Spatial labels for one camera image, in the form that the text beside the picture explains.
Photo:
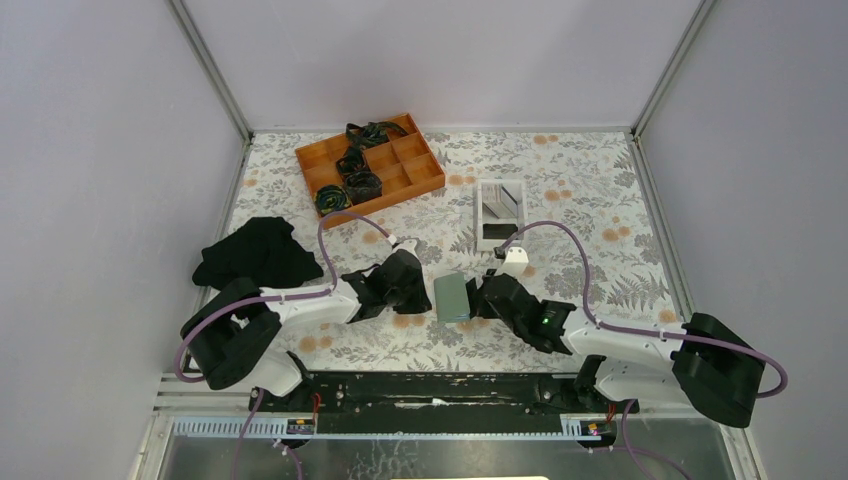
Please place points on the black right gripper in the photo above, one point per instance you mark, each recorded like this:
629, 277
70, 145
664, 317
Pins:
482, 306

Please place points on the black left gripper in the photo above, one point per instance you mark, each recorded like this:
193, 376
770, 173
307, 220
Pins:
421, 303

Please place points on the green leather card holder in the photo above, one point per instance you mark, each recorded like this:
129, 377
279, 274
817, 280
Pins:
451, 298

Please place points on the white plastic card box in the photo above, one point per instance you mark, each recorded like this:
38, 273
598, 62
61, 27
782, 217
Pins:
514, 210

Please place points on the black cloth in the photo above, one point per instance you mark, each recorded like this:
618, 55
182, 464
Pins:
262, 250

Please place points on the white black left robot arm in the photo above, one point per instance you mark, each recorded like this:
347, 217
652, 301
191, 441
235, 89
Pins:
230, 339

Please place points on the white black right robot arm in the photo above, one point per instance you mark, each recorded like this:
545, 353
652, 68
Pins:
702, 363

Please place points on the black card stack in box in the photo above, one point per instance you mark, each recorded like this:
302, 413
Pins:
498, 231

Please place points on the stack of white cards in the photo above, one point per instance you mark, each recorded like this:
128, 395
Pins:
491, 198

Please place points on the dark patterned rolled tie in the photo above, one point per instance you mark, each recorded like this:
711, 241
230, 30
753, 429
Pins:
363, 186

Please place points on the blue yellow rolled tie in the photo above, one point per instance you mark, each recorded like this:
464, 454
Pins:
331, 198

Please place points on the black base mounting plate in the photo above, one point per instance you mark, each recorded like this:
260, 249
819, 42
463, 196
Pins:
448, 404

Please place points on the dark rolled tie middle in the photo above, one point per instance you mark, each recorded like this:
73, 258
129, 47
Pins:
351, 162

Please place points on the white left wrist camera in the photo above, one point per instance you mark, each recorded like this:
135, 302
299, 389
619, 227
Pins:
409, 245

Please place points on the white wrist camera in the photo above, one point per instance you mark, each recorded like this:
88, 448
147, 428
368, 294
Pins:
409, 245
514, 263

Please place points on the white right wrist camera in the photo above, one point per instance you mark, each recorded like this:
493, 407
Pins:
514, 263

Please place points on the aluminium frame rail front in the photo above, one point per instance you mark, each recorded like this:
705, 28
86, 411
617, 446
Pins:
228, 412

